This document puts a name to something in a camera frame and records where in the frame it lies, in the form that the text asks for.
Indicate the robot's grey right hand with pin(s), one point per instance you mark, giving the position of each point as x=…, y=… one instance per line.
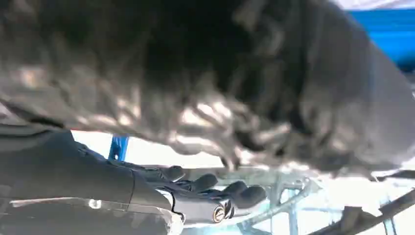
x=64, y=175

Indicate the robot's black right leg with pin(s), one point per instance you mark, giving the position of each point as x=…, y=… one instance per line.
x=194, y=65

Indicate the dark diagonal bar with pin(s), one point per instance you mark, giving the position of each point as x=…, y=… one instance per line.
x=373, y=217

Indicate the blue panel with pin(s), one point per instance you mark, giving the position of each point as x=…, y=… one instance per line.
x=389, y=35

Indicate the blue metal post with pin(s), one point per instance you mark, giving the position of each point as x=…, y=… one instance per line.
x=118, y=147

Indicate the pale steel frame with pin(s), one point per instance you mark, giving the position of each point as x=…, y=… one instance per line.
x=291, y=198

